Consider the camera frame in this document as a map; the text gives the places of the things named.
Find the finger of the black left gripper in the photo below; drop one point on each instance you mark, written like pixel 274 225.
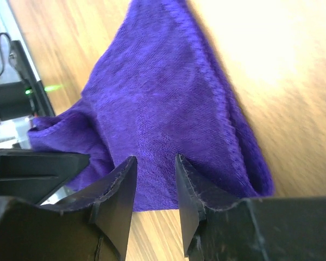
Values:
pixel 35 176

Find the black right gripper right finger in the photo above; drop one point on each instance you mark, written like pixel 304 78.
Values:
pixel 216 225

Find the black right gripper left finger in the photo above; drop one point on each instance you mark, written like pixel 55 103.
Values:
pixel 91 224

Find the purple towel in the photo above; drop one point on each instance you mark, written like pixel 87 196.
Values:
pixel 156 92

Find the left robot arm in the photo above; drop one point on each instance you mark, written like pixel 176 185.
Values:
pixel 25 97

